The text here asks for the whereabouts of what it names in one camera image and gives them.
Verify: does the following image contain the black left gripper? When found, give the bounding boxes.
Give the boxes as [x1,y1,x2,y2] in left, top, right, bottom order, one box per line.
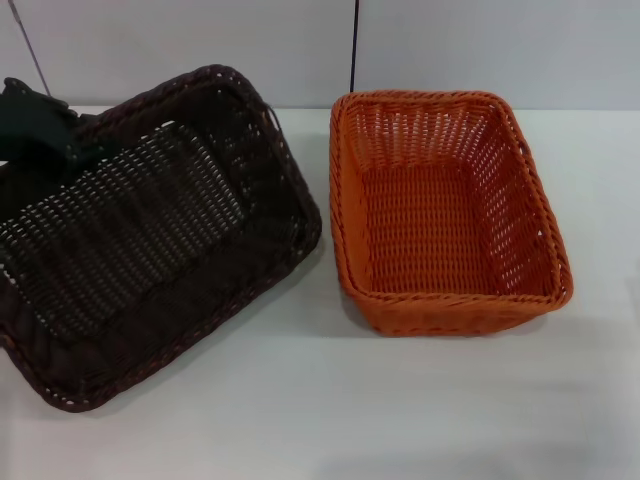
[0,76,97,172]

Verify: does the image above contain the dark brown woven basket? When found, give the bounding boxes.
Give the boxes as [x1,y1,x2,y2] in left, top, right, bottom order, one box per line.
[0,63,324,412]

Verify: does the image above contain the orange woven basket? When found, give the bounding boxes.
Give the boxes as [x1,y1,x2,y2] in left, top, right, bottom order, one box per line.
[329,89,574,337]

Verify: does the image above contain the thin black cable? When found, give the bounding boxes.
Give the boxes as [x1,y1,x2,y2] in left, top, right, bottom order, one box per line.
[351,0,362,94]

